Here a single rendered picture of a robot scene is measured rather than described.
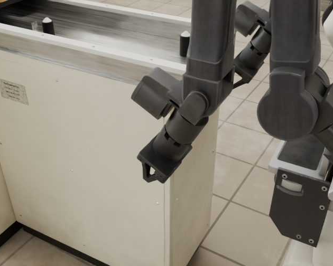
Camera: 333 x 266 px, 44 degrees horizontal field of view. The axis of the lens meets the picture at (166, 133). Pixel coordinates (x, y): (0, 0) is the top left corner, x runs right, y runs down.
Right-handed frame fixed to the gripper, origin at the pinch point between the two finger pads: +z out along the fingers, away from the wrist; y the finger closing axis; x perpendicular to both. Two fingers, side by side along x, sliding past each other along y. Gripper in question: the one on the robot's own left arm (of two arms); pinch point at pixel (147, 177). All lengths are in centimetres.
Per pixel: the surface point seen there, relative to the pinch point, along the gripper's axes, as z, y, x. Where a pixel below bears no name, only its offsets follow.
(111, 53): -0.8, -22.3, -26.5
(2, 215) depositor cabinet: 89, -17, -39
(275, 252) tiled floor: 59, -64, 52
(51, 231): 83, -22, -20
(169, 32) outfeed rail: 2, -51, -25
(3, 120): 47, -21, -51
